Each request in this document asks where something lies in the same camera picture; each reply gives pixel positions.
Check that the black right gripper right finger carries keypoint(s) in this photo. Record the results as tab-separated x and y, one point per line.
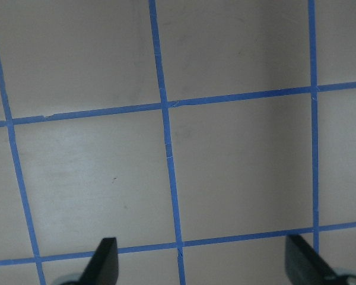
303	265

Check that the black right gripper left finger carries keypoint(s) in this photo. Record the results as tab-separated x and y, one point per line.
103	267

